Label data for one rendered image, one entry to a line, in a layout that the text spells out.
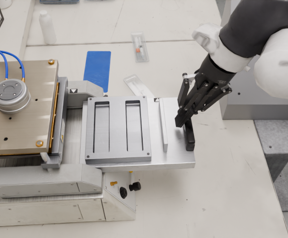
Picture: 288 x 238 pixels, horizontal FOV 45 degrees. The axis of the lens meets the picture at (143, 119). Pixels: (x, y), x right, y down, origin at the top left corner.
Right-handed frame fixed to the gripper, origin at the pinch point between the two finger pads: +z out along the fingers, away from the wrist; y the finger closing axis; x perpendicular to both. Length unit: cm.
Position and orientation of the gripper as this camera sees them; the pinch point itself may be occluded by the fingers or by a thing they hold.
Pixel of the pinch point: (183, 115)
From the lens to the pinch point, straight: 90.5
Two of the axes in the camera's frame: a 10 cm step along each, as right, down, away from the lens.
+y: 9.3, 1.6, 3.2
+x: -0.7, -8.0, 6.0
